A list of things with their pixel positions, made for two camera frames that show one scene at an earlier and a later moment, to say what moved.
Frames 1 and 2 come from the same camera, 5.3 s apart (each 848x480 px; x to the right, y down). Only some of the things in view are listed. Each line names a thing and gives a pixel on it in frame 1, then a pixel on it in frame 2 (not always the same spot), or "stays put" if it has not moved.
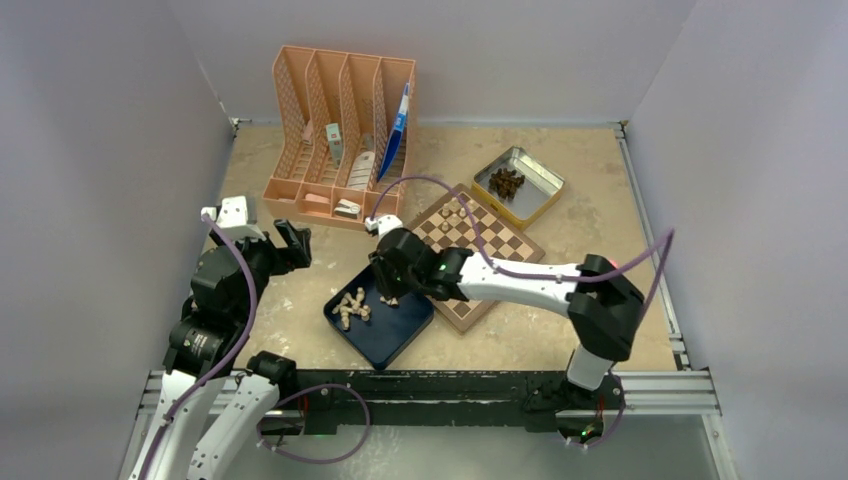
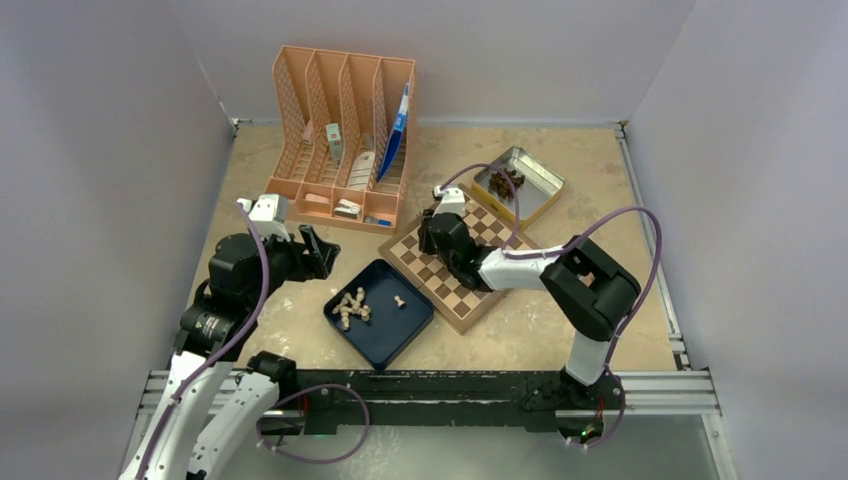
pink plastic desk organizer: x=345 y=128 stays put
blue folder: x=396 y=138 stays put
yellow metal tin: x=519 y=187 stays put
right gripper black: x=386 y=284 to x=424 y=235
